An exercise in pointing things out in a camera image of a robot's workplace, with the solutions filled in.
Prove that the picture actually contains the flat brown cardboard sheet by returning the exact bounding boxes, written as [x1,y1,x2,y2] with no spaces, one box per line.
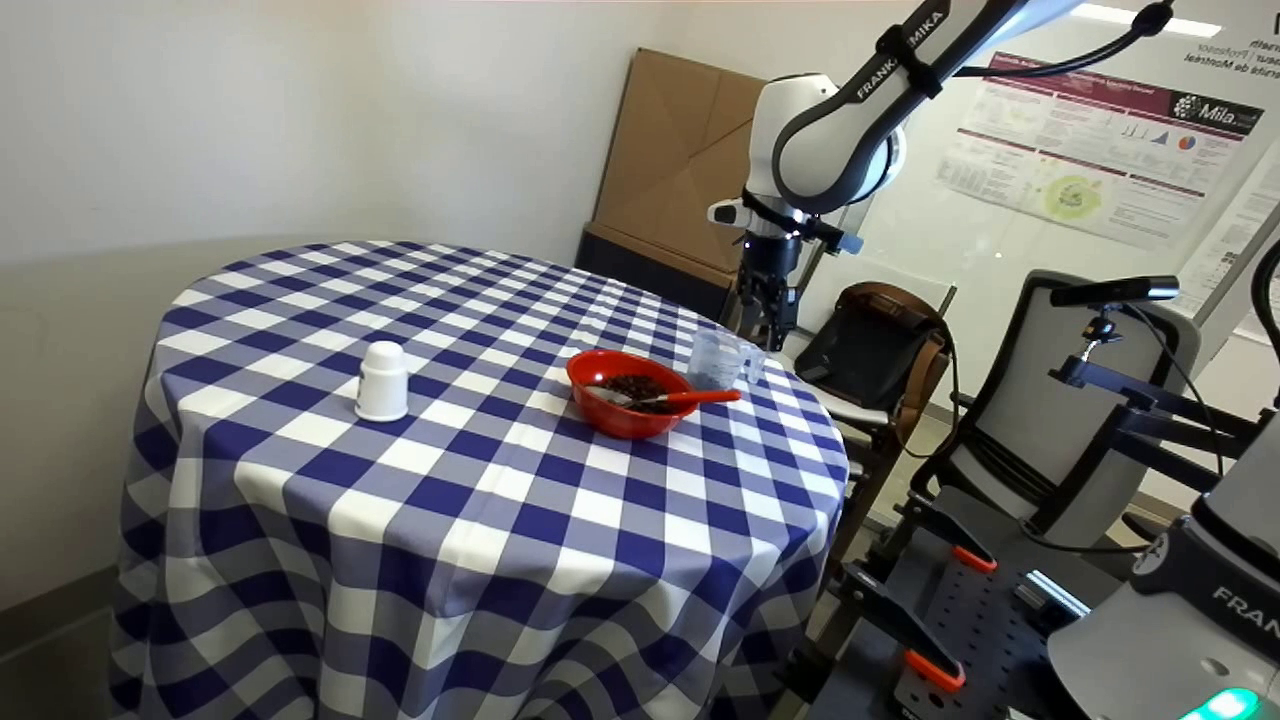
[586,48,812,290]

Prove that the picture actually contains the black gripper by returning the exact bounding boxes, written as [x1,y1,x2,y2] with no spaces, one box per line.
[733,233,809,352]

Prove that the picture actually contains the black clamp orange handle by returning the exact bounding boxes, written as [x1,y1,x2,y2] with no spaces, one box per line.
[918,495,999,578]
[854,565,974,700]

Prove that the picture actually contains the chair with black bag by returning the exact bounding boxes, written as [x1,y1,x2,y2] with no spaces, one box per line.
[794,276,962,534]

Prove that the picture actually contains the black low cabinet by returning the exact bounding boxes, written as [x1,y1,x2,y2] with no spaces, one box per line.
[571,233,746,322]

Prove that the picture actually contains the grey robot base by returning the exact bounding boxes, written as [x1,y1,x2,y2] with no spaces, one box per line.
[1045,397,1280,720]

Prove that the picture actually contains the blue white checkered tablecloth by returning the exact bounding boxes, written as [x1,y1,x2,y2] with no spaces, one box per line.
[107,235,856,720]

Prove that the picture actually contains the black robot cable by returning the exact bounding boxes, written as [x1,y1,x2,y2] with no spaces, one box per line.
[958,0,1176,85]

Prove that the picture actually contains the dark food in bowl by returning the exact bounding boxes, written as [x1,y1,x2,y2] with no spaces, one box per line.
[591,372,677,408]

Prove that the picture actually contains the small white cup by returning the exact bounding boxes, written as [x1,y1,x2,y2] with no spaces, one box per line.
[354,337,415,427]

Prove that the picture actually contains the clear plastic measuring jar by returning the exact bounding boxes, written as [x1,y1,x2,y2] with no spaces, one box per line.
[687,319,767,397]

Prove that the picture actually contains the red spoon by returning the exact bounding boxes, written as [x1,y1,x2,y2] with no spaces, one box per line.
[635,385,746,416]

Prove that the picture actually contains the grey office chair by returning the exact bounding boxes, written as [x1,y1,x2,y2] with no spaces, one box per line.
[918,269,1205,553]

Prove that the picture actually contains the wall poster with red header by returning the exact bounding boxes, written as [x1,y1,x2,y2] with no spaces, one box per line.
[932,48,1274,251]

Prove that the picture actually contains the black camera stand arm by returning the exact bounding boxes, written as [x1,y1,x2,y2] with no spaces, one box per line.
[1048,309,1264,495]

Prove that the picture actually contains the red bowl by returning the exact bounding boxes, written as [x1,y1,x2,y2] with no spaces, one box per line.
[564,348,706,445]

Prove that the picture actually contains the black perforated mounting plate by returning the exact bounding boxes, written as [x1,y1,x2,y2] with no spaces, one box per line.
[805,510,1136,720]

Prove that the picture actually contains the white paper poster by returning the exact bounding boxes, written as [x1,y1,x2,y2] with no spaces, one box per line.
[1176,0,1280,87]

